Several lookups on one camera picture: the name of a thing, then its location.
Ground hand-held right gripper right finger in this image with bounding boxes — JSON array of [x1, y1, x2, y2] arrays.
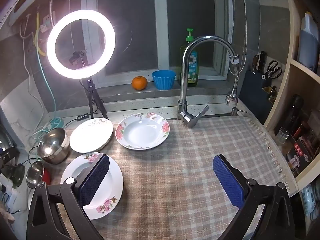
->
[[212, 154, 297, 240]]

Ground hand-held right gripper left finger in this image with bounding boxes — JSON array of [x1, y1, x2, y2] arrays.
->
[[26, 154, 111, 240]]

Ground floral white plate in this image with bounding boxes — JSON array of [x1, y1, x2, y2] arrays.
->
[[115, 112, 170, 150], [60, 152, 124, 220]]

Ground white plate grey leaf print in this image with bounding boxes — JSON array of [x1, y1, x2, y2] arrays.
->
[[69, 117, 114, 154]]

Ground plaid cloth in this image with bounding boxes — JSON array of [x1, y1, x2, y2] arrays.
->
[[54, 115, 299, 240]]

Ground large steel bowl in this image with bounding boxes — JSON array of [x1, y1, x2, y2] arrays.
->
[[37, 127, 70, 165]]

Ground small steel bowl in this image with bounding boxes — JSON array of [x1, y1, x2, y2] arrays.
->
[[26, 161, 44, 189]]

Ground small drinking glass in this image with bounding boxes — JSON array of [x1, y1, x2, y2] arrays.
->
[[276, 127, 290, 146]]

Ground red and black box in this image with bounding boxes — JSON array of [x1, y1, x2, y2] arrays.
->
[[285, 135, 313, 178]]

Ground dark round stand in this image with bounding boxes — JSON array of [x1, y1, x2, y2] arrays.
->
[[5, 164, 25, 188]]

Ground dark blue knife block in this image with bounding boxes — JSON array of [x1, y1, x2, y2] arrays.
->
[[239, 69, 278, 124]]

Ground dark bottle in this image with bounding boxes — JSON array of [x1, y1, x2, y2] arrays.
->
[[284, 94, 304, 138]]

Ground glass pot lid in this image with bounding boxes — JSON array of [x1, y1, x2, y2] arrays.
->
[[0, 124, 15, 155]]

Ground orange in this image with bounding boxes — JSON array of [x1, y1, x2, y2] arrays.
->
[[132, 76, 148, 91]]

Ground wooden shelf unit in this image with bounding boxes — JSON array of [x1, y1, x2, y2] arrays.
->
[[264, 0, 320, 195]]

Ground black scissors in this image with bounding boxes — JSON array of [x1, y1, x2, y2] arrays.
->
[[261, 59, 282, 79]]

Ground green dish soap bottle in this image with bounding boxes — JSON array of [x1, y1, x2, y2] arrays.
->
[[180, 28, 200, 88]]

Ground black phone clamp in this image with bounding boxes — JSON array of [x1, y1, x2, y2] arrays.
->
[[69, 51, 87, 68]]

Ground chrome faucet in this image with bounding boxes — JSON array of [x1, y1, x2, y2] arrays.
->
[[177, 35, 241, 128]]

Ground plastic jug dark liquid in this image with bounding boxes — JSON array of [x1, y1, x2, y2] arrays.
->
[[297, 11, 320, 72]]

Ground window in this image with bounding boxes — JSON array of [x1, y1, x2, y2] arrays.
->
[[80, 0, 233, 88]]

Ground black handled knife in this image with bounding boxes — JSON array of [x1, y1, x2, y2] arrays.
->
[[251, 54, 259, 74], [257, 51, 266, 73]]

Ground white cable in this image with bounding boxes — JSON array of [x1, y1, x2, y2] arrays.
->
[[19, 15, 49, 120]]

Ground teal cable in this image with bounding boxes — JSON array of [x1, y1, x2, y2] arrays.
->
[[32, 12, 63, 140]]

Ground ring light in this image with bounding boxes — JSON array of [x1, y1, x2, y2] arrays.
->
[[46, 9, 116, 79]]

